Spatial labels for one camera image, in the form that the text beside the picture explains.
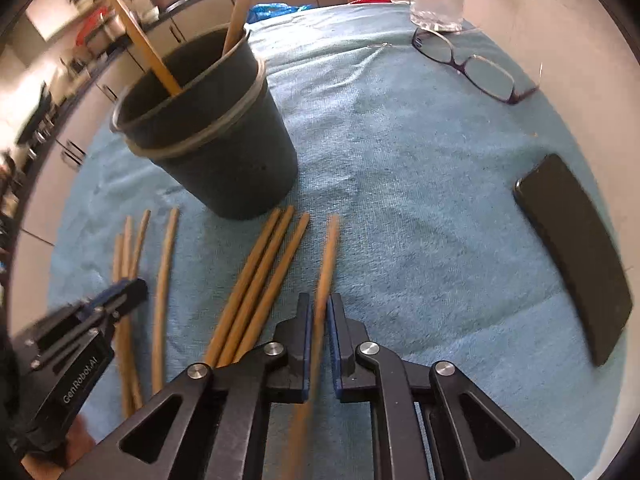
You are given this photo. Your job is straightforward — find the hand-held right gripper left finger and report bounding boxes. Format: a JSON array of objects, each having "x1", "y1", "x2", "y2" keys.
[{"x1": 60, "y1": 292, "x2": 314, "y2": 480}]

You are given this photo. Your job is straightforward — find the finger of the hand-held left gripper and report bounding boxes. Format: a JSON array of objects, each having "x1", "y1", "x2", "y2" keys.
[
  {"x1": 100, "y1": 299, "x2": 149, "y2": 331},
  {"x1": 75, "y1": 278, "x2": 149, "y2": 312}
]

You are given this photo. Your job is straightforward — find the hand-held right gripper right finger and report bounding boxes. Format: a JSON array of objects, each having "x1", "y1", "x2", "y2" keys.
[{"x1": 327, "y1": 292, "x2": 576, "y2": 480}]

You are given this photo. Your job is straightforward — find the dark grey utensil holder cup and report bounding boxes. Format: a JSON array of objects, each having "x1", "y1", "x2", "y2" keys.
[{"x1": 111, "y1": 26, "x2": 301, "y2": 221}]

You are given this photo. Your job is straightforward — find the person's left hand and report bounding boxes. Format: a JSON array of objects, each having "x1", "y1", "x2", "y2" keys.
[{"x1": 22, "y1": 417, "x2": 97, "y2": 480}]

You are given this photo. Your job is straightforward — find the blue towel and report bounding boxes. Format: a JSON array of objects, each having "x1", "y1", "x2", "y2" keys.
[{"x1": 50, "y1": 2, "x2": 626, "y2": 480}]

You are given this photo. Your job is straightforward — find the black smartphone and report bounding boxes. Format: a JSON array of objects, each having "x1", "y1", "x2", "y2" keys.
[{"x1": 513, "y1": 153, "x2": 633, "y2": 367}]

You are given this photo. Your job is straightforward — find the purple framed eyeglasses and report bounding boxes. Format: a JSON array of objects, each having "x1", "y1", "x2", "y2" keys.
[{"x1": 412, "y1": 27, "x2": 544, "y2": 107}]

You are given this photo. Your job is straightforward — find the blue plastic bag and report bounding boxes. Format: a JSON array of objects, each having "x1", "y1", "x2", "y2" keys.
[{"x1": 247, "y1": 4, "x2": 316, "y2": 25}]

